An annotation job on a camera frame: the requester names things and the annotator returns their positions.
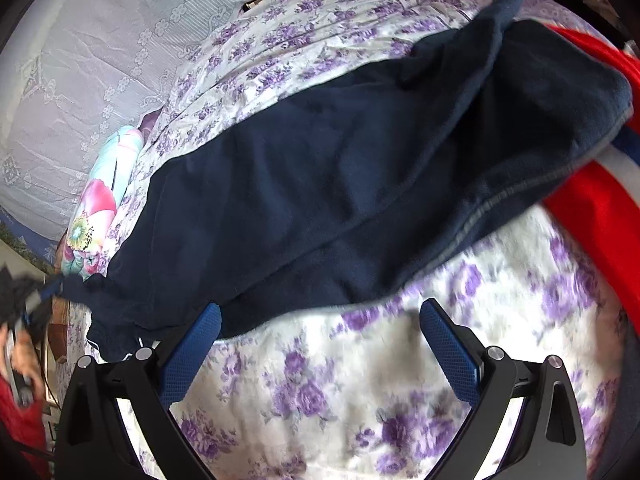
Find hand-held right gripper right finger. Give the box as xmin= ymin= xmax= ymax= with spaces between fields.
xmin=419 ymin=298 xmax=588 ymax=480

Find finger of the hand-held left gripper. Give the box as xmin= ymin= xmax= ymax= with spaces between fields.
xmin=0 ymin=266 xmax=63 ymax=331

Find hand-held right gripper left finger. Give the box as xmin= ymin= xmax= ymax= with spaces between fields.
xmin=52 ymin=301 xmax=223 ymax=480

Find navy blue pants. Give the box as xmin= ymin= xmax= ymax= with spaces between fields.
xmin=50 ymin=0 xmax=633 ymax=363

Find person's left hand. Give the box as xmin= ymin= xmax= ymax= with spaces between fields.
xmin=11 ymin=331 xmax=47 ymax=387

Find person's red clothing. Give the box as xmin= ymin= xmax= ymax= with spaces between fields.
xmin=0 ymin=375 xmax=51 ymax=480

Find blue patterned cloth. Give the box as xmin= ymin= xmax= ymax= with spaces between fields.
xmin=0 ymin=207 xmax=61 ymax=266

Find purple floral bedsheet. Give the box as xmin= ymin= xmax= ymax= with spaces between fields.
xmin=65 ymin=0 xmax=626 ymax=480

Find colourful floral folded quilt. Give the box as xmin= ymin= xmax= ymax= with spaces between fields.
xmin=57 ymin=125 xmax=146 ymax=281

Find red garment with striped trim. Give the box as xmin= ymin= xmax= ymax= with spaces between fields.
xmin=542 ymin=22 xmax=640 ymax=336

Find purple pillow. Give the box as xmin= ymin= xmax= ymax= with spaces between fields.
xmin=137 ymin=109 xmax=166 ymax=141

